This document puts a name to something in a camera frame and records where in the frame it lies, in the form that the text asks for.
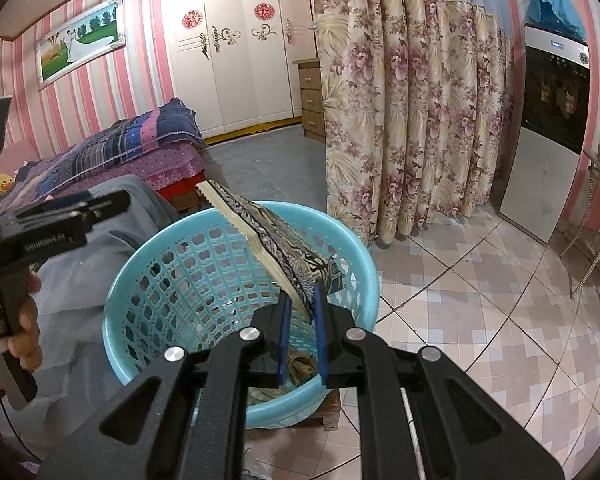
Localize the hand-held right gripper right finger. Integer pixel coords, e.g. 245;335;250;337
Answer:
314;285;563;480

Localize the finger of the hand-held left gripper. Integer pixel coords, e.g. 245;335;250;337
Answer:
42;191;93;211
10;191;131;228

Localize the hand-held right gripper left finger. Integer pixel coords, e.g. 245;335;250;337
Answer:
40;295;293;480

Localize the light blue plastic basket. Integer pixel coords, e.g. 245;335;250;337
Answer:
102;201;379;430

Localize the black white patterned sock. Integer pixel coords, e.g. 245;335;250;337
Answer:
196;180;348;323

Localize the person's left hand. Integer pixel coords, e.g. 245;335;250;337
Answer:
7;271;44;373

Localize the patchwork quilt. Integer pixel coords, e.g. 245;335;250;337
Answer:
10;99;203;196

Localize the small wooden stool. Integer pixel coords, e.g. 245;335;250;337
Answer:
300;387;342;433

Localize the bed with purple sheet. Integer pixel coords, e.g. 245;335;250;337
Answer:
0;99;208;216

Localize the framed wedding picture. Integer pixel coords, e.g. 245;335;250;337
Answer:
34;0;127;92

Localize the white wardrobe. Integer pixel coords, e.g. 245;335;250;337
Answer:
160;0;317;138

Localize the wooden desk with drawers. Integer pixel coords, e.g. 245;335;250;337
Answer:
292;57;327;145

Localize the blue floral curtain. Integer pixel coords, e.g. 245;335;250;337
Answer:
310;0;516;251

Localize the white water dispenser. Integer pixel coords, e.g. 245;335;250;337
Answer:
490;22;591;246

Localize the blue cloth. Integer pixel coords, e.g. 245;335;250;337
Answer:
526;0;588;43

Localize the metal wire rack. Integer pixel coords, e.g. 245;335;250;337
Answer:
560;147;600;311

